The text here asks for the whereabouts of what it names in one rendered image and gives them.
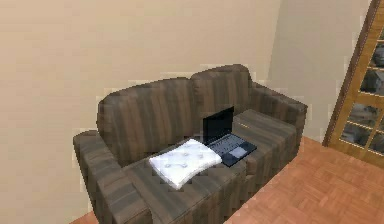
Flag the brown striped sofa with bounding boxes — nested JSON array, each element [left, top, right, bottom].
[[72, 63, 309, 224]]

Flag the black open laptop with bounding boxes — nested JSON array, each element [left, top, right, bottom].
[[202, 105, 258, 168]]

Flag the white tufted cushion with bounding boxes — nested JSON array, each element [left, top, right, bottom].
[[148, 138, 223, 191]]

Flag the wooden glazed door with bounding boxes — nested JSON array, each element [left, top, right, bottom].
[[322, 0, 384, 169]]

